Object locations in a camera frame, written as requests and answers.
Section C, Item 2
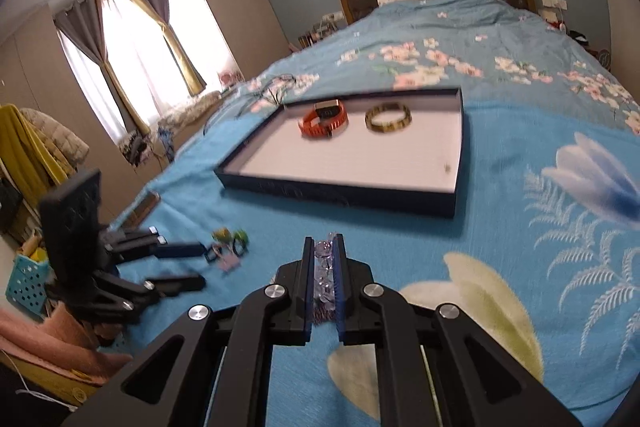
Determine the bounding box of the white sheer curtain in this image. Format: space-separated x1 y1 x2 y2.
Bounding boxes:
60 0 241 142

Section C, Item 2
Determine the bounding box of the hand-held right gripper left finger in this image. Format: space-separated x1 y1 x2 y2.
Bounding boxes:
62 236 316 427

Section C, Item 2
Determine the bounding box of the dark blue shallow tray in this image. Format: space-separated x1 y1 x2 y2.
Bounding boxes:
215 87 466 219

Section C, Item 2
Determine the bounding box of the brown horn bangle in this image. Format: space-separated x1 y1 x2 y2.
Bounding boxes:
363 103 414 133

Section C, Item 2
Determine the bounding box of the person's left forearm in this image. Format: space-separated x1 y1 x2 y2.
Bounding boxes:
0 302 133 384

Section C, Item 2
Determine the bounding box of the yellow garment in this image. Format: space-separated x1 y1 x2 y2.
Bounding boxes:
0 103 72 188

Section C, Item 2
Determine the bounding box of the orange smart watch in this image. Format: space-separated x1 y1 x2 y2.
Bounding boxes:
299 99 349 140

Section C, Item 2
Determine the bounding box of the floral window seat cushion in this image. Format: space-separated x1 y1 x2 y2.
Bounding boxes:
157 90 224 128

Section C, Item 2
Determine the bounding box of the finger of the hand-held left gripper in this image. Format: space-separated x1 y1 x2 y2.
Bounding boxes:
76 274 207 327
101 226 209 265

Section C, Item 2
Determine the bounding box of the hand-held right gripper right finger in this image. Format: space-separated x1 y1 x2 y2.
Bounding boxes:
335 233 584 427

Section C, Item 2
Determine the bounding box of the turquoise plastic basket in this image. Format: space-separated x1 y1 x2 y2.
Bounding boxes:
5 252 54 321

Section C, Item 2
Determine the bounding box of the floral blue quilt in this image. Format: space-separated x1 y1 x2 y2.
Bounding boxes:
200 0 640 150

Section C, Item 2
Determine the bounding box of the cluttered bedside table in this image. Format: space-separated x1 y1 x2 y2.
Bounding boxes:
298 9 347 52
542 7 614 64

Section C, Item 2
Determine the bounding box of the clear crystal bead bracelet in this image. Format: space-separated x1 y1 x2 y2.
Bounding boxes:
311 231 338 324

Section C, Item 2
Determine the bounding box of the grey padded jacket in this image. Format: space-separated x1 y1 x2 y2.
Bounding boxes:
20 107 91 168

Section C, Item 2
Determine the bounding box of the yellow curtain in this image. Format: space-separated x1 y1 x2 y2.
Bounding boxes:
117 0 207 94
101 59 152 136

